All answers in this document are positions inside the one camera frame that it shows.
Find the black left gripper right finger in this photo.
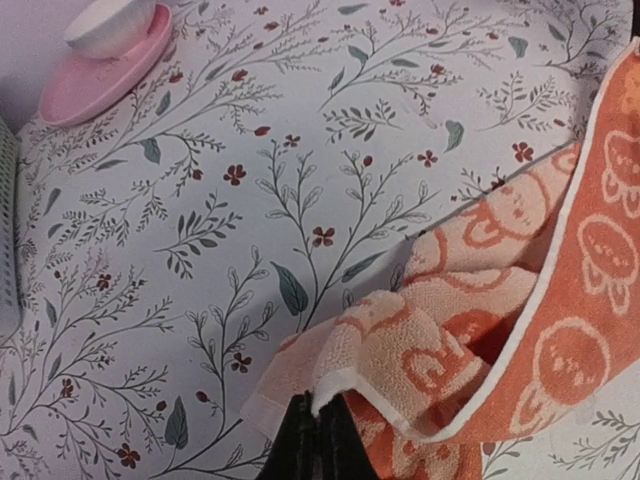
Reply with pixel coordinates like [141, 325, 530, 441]
[319, 394, 379, 480]

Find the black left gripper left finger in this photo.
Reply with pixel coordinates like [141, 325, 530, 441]
[259, 391, 317, 480]

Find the orange patterned towel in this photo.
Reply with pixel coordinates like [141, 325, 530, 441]
[242, 41, 639, 479]

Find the white plastic basket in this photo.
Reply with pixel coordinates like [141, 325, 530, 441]
[0, 120, 20, 316]

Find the pink plate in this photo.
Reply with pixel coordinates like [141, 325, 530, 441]
[39, 4, 172, 127]

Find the white bowl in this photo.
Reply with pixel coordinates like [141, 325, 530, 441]
[64, 0, 157, 60]

